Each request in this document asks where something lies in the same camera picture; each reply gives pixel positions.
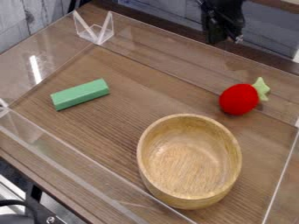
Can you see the clear acrylic tray wall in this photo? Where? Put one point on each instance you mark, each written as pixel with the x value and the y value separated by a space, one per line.
pixel 79 155

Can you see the black metal table frame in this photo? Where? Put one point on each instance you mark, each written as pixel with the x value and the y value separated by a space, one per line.
pixel 44 216

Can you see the red plush strawberry toy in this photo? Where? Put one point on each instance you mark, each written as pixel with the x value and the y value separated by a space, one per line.
pixel 242 97

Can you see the green rectangular block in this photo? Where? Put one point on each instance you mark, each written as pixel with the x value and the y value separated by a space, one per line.
pixel 79 94

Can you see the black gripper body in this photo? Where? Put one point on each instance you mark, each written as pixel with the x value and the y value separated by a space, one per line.
pixel 223 13

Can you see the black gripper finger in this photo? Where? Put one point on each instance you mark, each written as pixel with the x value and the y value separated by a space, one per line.
pixel 235 33
pixel 214 27

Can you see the clear acrylic corner bracket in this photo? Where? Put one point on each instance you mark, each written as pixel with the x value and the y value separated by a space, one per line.
pixel 98 34

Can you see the wooden bowl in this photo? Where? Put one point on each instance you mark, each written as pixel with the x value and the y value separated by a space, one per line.
pixel 190 160

